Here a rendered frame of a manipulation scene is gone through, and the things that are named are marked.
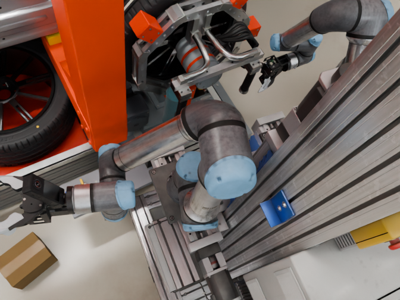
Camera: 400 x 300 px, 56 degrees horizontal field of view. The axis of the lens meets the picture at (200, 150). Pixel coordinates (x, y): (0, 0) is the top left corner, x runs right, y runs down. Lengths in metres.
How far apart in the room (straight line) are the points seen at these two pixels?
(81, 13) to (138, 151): 0.39
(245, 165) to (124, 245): 1.49
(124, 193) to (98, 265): 1.26
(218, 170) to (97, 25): 0.56
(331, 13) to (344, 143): 0.70
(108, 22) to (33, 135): 0.92
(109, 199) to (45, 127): 1.01
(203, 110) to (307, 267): 0.49
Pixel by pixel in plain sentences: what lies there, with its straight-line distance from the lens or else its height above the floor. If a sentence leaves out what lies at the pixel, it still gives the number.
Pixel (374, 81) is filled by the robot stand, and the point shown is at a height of 1.73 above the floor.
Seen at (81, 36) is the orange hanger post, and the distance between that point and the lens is 1.14.
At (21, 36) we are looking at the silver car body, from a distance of 1.87.
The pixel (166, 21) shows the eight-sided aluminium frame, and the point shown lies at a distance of 1.53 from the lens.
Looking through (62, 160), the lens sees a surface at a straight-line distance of 1.96.
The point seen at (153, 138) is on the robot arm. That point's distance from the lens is 0.98.
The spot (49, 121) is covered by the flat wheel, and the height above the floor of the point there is 0.50.
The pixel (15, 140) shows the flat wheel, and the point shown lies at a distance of 1.93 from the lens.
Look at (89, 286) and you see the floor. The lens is 2.20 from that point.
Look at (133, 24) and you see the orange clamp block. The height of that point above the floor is 1.09.
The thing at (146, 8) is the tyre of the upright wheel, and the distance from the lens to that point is 1.50.
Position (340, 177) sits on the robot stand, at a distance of 0.81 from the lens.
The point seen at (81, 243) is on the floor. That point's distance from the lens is 2.23.
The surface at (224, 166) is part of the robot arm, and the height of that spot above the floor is 1.46.
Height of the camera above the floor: 2.18
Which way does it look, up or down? 64 degrees down
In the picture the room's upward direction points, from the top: 22 degrees clockwise
